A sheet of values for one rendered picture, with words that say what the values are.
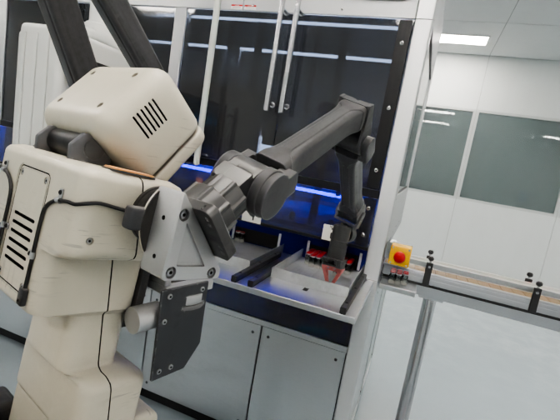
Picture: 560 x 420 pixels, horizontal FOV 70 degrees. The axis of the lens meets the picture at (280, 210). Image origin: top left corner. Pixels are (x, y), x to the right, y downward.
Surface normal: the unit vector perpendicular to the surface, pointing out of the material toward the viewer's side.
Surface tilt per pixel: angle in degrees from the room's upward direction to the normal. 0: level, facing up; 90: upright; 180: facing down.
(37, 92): 90
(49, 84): 90
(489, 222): 90
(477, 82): 90
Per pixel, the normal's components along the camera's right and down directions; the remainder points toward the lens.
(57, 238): -0.58, -0.11
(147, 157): 0.78, 0.22
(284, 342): -0.34, 0.08
